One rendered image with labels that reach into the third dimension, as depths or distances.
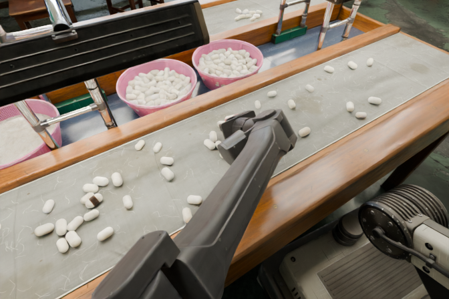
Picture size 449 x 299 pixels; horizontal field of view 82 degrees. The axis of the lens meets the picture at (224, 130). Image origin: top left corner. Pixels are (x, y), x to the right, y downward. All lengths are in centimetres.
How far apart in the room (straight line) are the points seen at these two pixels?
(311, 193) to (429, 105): 53
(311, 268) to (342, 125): 43
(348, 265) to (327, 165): 34
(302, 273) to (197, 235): 63
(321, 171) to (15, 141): 84
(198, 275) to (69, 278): 42
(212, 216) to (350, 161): 50
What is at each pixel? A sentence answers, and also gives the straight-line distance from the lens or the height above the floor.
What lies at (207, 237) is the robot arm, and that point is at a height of 104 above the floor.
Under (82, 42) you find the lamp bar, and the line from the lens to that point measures 47.
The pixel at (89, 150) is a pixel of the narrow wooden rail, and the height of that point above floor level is 76.
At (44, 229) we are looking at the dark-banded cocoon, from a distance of 69.
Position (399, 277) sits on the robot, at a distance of 97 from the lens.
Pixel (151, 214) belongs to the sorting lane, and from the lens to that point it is 63.
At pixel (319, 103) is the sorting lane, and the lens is 89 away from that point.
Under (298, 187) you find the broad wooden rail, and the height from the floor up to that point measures 76.
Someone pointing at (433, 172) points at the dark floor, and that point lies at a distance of 198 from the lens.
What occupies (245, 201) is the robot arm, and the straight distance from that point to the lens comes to 32.
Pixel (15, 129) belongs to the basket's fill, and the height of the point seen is 73.
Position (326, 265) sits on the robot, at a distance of 90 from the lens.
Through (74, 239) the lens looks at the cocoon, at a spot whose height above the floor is 76.
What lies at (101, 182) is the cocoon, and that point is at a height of 76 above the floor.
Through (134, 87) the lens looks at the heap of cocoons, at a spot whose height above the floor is 72.
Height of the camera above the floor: 130
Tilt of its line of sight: 48 degrees down
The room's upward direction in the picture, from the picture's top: straight up
